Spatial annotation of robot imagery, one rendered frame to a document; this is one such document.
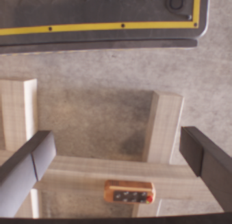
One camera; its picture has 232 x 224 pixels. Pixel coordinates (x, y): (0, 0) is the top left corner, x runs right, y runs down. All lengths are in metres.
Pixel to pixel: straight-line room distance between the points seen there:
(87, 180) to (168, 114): 0.39
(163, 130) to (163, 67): 0.26
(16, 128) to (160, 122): 0.57
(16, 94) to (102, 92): 0.34
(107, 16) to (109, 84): 0.38
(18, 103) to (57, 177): 0.32
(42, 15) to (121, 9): 0.17
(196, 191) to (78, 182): 0.45
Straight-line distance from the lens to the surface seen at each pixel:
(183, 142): 0.17
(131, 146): 0.83
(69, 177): 0.68
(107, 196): 0.66
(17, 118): 0.76
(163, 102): 0.66
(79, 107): 0.76
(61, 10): 0.43
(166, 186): 0.72
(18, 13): 0.46
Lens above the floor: 0.72
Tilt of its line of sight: 74 degrees down
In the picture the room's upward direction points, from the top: 180 degrees clockwise
